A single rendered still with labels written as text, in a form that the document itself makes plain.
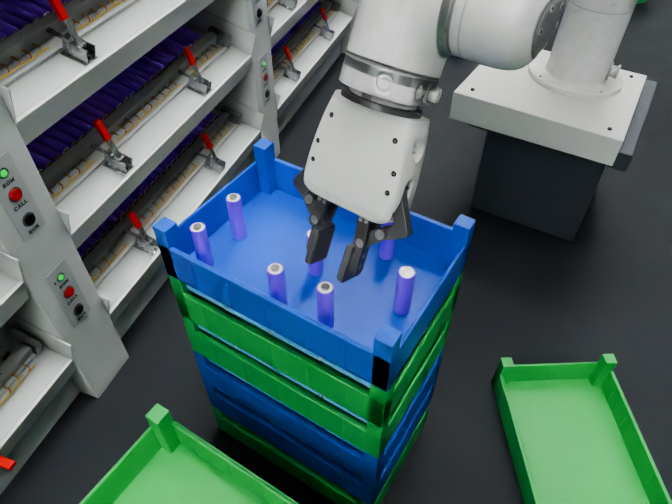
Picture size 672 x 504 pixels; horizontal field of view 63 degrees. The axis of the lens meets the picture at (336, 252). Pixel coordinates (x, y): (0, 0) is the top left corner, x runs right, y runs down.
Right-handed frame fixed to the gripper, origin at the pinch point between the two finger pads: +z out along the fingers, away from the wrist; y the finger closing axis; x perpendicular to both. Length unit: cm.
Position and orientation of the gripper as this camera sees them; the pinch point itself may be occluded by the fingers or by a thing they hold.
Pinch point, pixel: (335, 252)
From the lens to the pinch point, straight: 54.8
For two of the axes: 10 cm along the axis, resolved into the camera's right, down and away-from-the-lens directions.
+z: -2.7, 8.7, 4.0
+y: -8.1, -4.3, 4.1
